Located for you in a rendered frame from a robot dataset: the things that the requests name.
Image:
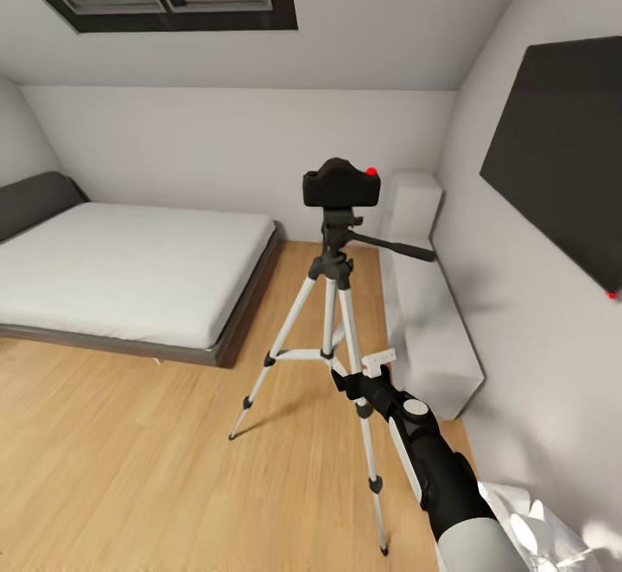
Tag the bookcase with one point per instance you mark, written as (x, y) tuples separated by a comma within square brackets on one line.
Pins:
[(436, 362)]

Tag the camera tripod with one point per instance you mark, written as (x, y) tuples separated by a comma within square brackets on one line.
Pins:
[(332, 263)]

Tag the bed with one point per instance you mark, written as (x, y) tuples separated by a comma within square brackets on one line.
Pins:
[(162, 282)]

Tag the wall mounted tv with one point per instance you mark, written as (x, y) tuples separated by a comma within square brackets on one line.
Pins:
[(556, 154)]

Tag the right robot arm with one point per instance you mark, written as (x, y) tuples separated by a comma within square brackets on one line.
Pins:
[(467, 533)]

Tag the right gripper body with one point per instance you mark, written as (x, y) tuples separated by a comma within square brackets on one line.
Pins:
[(360, 385)]

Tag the digital camera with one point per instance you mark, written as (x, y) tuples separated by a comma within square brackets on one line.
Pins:
[(339, 184)]

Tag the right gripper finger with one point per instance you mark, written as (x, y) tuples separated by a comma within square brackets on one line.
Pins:
[(339, 380)]

